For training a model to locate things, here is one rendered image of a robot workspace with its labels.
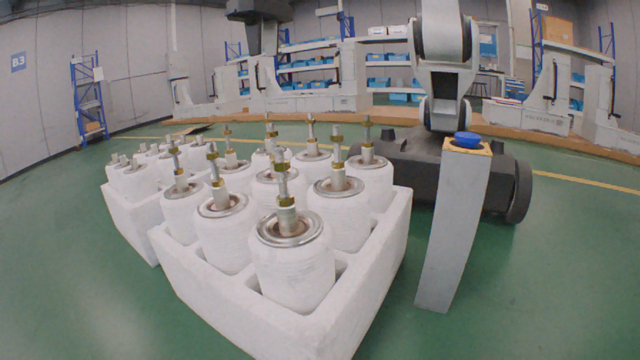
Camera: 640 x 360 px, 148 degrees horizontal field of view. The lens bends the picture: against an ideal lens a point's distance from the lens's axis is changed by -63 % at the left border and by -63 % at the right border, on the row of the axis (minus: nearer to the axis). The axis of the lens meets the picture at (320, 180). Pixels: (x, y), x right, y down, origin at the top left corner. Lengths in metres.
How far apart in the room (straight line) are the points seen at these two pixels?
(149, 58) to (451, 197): 7.06
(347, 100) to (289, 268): 2.27
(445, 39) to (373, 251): 0.54
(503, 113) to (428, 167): 1.65
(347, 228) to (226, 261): 0.17
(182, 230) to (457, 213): 0.43
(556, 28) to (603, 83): 2.91
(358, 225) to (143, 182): 0.54
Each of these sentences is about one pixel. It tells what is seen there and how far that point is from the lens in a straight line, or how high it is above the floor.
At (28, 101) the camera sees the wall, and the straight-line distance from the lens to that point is 6.54.
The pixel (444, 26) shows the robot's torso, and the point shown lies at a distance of 0.69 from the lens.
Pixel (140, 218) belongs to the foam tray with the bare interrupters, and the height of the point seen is 0.15.
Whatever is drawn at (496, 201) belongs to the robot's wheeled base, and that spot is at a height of 0.09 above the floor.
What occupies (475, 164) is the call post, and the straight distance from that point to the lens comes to 0.35.
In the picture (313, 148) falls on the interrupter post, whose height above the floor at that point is 0.27.
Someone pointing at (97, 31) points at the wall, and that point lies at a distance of 6.95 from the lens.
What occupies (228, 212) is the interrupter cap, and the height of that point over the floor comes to 0.25.
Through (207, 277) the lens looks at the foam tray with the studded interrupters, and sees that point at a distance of 0.35.
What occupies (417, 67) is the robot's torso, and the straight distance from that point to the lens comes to 0.75.
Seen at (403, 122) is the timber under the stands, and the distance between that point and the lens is 2.24.
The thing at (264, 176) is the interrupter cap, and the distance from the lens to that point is 0.42.
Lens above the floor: 0.40
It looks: 22 degrees down
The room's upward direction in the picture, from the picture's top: 4 degrees counter-clockwise
